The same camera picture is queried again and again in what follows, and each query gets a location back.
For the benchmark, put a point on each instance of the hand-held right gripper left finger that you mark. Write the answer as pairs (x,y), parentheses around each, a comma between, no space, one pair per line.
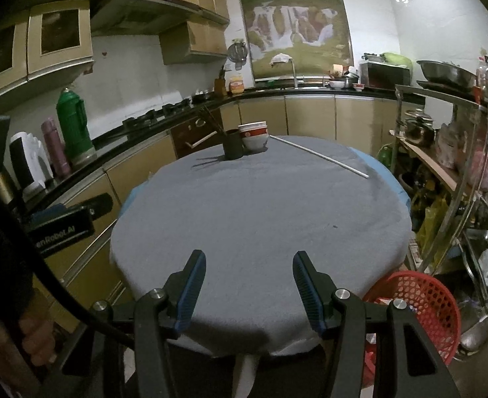
(190,294)

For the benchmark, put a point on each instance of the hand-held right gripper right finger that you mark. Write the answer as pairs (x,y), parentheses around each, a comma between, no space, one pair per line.
(306,290)

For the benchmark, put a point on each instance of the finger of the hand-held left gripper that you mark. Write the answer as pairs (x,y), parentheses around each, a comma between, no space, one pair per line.
(49,217)

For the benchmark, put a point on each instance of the red plastic basket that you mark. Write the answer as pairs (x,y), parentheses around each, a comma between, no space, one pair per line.
(430,302)

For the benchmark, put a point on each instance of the person's left hand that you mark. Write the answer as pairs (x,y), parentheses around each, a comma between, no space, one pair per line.
(38,331)

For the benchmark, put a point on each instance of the pink thermos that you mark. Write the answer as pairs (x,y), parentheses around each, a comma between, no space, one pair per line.
(56,149)

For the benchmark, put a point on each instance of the grey tablecloth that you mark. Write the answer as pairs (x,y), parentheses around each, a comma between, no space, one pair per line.
(260,224)

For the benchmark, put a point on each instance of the green thermos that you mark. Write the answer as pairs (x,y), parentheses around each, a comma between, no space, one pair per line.
(74,128)

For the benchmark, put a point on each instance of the black kitchen countertop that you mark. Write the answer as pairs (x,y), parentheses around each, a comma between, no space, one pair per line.
(115,139)

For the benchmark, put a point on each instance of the long white rod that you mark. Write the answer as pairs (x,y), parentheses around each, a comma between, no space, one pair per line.
(318,155)

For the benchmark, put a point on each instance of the yellow plastic bag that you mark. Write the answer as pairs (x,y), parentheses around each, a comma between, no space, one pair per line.
(432,224)

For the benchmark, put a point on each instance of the blue under cloth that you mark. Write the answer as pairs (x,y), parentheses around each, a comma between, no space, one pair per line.
(387,170)

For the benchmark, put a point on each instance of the gas stove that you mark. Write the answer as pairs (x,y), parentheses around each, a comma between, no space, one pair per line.
(161,114)

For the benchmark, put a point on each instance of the green bottle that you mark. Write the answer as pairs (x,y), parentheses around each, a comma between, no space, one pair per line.
(385,157)

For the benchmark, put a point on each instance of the black chopstick holder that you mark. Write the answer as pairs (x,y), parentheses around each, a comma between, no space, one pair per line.
(232,145)

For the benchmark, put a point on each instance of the white bowl red pattern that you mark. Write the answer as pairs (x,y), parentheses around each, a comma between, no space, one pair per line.
(255,141)

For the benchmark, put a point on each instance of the built-in oven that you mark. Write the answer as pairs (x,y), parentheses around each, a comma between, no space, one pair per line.
(194,137)

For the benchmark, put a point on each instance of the metal ladle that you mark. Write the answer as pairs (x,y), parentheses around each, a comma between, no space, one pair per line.
(476,336)

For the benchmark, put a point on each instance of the wooden board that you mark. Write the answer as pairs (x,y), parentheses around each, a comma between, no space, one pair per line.
(430,159)

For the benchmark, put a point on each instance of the metal shelf rack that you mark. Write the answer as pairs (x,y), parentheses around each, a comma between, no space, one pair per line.
(470,199)

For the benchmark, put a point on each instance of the steel pot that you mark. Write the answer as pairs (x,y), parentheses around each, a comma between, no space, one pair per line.
(420,128)

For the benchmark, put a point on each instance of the wide white bowl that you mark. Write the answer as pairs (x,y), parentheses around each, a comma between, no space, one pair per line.
(337,84)

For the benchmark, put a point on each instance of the small red white bowl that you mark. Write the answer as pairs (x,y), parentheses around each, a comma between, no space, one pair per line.
(358,87)

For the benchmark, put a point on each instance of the knife block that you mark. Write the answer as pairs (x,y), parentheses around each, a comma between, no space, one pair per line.
(219,85)

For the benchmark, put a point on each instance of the orange yellow container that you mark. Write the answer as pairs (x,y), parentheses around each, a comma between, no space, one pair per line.
(236,85)

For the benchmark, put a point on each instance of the sink faucet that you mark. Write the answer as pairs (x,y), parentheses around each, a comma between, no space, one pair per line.
(294,72)

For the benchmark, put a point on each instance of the range hood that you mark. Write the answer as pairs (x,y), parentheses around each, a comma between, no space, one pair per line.
(136,12)

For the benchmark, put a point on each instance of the microwave oven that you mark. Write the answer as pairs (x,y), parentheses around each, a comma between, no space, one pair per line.
(385,76)

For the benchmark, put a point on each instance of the white cloth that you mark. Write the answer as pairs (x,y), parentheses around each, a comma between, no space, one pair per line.
(280,59)

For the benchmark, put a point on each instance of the hanging metal strainer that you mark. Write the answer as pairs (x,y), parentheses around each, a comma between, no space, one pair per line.
(237,54)

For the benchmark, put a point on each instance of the green bag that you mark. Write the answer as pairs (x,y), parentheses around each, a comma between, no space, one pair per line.
(397,60)

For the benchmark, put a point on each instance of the large metal basin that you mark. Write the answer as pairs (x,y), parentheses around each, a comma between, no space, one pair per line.
(445,73)

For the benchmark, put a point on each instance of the clear plastic bottle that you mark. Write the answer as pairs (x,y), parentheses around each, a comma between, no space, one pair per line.
(485,83)

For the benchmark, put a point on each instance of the small beige wall cabinet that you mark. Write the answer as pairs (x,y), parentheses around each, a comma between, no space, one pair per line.
(194,43)

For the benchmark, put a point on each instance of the waterfall wall poster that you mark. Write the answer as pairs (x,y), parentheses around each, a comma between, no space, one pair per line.
(293,20)

